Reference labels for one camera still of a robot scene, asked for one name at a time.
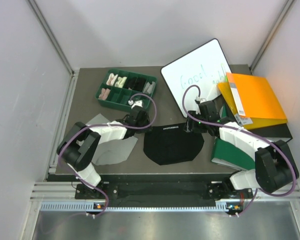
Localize grey underwear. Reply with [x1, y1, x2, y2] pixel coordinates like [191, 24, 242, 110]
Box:
[86, 114, 138, 166]

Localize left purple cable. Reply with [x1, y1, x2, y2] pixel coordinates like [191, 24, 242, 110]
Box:
[57, 93, 158, 218]

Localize pink rolled socks top-left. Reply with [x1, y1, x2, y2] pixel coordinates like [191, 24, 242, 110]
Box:
[106, 73, 118, 86]

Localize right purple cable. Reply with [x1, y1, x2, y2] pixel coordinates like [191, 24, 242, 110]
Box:
[181, 84, 299, 217]

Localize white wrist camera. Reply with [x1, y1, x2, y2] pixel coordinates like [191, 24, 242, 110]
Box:
[195, 96, 207, 105]
[128, 100, 144, 109]

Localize cream rolled socks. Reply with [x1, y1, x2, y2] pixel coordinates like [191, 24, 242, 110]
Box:
[114, 76, 127, 88]

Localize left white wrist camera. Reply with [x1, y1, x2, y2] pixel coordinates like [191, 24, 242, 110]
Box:
[128, 100, 144, 109]

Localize green compartment tray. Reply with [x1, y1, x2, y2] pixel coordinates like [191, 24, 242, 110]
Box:
[95, 68, 157, 112]

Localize purple cable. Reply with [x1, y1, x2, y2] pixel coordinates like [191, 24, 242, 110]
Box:
[57, 93, 158, 218]
[181, 84, 299, 217]

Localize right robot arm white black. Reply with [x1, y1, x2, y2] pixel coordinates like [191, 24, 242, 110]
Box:
[186, 101, 299, 198]

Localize white whiteboard black frame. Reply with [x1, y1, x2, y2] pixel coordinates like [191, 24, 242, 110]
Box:
[160, 38, 231, 118]

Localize aluminium frame rail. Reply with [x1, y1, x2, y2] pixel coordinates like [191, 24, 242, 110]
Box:
[25, 0, 74, 75]

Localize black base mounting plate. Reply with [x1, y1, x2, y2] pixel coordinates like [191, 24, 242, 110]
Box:
[74, 181, 256, 200]

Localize green binder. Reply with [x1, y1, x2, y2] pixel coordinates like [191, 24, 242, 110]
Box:
[210, 138, 255, 171]

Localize white slotted cable duct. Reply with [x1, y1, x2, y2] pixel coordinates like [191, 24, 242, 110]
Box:
[40, 201, 241, 212]

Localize pink rolled socks bottom-left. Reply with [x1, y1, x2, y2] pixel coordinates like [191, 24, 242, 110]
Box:
[98, 88, 111, 101]

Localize black rolled underwear in tray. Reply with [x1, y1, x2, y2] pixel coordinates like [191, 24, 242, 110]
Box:
[124, 77, 146, 92]

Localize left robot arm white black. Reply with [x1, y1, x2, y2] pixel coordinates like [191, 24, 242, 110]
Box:
[56, 106, 151, 199]

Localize black binder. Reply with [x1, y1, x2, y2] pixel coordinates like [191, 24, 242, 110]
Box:
[224, 104, 293, 146]

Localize black underwear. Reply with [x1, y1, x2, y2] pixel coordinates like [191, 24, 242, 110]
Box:
[124, 77, 146, 92]
[143, 123, 205, 166]

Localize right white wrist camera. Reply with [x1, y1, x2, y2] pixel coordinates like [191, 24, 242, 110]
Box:
[195, 96, 207, 105]

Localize orange binder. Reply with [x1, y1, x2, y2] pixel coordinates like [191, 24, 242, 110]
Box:
[217, 72, 288, 130]

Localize grey rolled socks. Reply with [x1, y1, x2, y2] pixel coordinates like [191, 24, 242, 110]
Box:
[143, 81, 156, 95]

